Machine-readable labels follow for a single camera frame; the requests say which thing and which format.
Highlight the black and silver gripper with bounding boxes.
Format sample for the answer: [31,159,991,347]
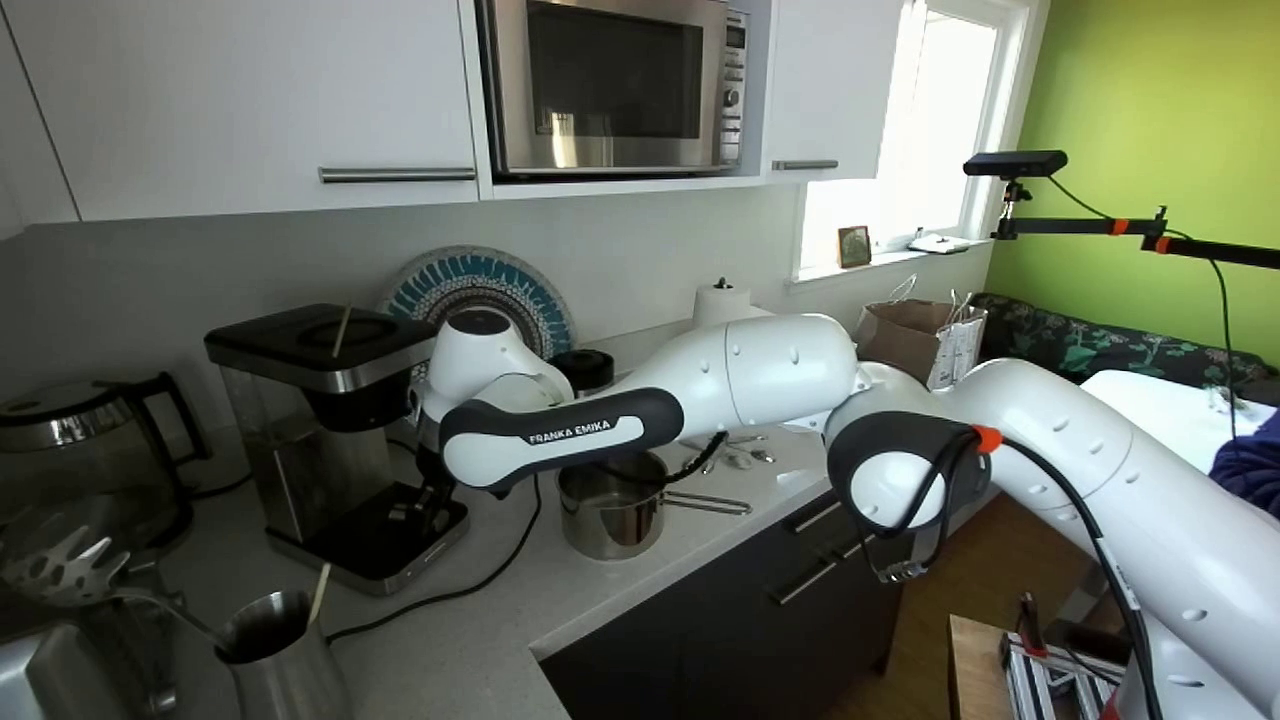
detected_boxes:
[414,447,468,522]

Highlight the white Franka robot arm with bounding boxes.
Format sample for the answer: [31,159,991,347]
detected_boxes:
[420,310,1280,720]

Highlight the black silver coffee maker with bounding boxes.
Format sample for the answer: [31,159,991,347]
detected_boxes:
[204,304,463,595]

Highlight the stainless steel saucepan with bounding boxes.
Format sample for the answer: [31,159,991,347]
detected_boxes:
[555,450,746,558]

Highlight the blue white decorative plate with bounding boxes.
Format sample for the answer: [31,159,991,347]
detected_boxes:
[379,243,577,356]

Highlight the silver metal jug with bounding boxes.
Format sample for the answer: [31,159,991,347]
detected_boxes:
[215,586,351,720]

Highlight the pile of silver cutlery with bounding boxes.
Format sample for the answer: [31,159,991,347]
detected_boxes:
[698,444,777,473]

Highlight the black glass kettle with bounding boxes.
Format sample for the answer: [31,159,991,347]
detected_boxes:
[0,371,206,549]

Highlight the white paper towel roll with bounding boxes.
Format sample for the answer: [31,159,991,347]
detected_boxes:
[692,281,760,327]

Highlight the dark lower cabinet drawers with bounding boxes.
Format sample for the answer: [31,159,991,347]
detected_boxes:
[543,487,906,720]

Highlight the stainless steel microwave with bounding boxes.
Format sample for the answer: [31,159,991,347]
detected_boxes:
[477,0,746,180]

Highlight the white upper cabinet door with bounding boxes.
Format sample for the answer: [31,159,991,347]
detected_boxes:
[4,0,477,218]

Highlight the cardboard box with bag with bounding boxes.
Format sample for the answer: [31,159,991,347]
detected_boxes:
[857,300,986,387]

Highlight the white narrow cabinet door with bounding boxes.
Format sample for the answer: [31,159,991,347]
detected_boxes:
[764,0,905,180]

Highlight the black power cable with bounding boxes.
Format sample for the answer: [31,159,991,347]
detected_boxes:
[320,473,548,649]

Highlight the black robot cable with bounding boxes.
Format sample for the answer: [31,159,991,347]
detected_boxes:
[865,424,1152,720]

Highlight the black camera on stand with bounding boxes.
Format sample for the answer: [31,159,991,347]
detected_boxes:
[964,146,1067,180]

